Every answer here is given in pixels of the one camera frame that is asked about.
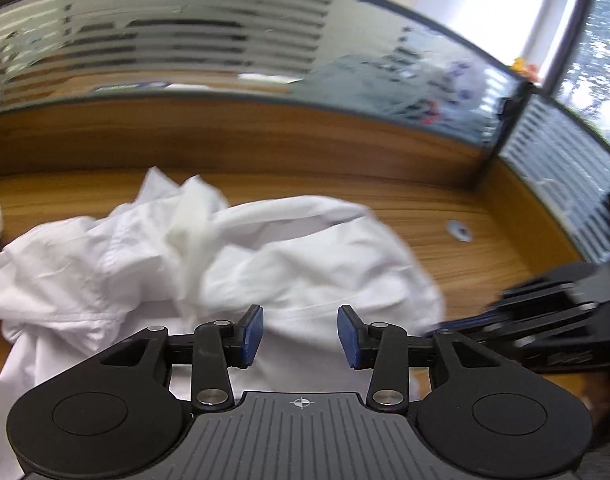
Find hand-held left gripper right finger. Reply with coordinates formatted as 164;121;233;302
336;304;516;409

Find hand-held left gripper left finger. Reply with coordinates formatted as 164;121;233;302
88;304;265;407

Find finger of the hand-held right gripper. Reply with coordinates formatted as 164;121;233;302
500;265;608;306
425;302;600;346

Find white button-up shirt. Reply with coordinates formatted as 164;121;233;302
0;165;448;411

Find striped glass partition by window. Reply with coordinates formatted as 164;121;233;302
500;92;610;266

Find black scissors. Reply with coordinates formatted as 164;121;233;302
500;95;523;121

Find small orange toy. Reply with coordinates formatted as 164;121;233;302
511;56;540;83

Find white plastic bag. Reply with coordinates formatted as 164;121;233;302
425;57;486;116

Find long frosted striped glass partition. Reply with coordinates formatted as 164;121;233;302
0;0;533;148

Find grey desk cable grommet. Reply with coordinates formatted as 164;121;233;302
446;220;473;242

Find dark partition post with scissors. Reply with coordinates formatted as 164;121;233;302
472;82;536;192

